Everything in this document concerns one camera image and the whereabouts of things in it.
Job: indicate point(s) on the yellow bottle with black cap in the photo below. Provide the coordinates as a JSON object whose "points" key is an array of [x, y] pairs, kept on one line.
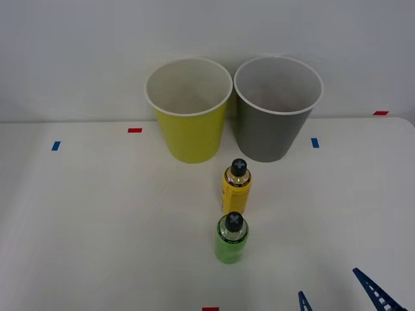
{"points": [[238, 194]]}

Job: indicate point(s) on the grey plastic bin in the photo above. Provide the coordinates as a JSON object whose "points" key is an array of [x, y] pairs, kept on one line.
{"points": [[269, 136]]}

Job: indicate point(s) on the yellow-green plastic bin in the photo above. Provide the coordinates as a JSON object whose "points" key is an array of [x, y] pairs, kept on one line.
{"points": [[194, 136]]}

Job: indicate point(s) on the green bottle with black cap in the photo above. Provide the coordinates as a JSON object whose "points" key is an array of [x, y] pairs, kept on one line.
{"points": [[231, 246]]}

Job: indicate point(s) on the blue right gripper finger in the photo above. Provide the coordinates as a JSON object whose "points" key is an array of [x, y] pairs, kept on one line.
{"points": [[377, 294], [304, 304]]}

